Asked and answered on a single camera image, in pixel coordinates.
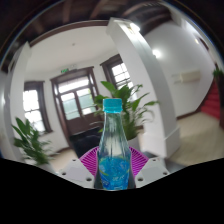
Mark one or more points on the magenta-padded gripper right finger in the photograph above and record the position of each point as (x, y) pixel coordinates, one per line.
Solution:
(151, 170)

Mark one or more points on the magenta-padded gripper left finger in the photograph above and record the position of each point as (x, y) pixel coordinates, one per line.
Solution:
(75, 171)

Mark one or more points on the clear blue-capped drink bottle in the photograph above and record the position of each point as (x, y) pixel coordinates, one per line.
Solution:
(113, 160)

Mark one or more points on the dark wooden double door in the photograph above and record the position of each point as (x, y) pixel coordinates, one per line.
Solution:
(80, 123)

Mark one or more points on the leafy plant in white pot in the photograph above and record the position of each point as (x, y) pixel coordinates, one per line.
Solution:
(33, 143)
(133, 110)

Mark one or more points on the dark-framed window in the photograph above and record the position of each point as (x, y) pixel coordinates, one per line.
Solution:
(120, 75)
(31, 106)

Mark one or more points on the red carpeted staircase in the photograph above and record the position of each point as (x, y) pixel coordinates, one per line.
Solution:
(211, 103)

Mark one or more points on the green exit sign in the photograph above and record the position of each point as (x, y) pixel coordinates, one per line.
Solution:
(64, 70)

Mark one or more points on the small green plant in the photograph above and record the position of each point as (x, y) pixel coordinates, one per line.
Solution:
(218, 72)

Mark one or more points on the dark wooden stair post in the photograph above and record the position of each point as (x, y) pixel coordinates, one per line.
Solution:
(221, 103)

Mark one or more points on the white wall heater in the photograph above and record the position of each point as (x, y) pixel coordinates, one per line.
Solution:
(188, 76)

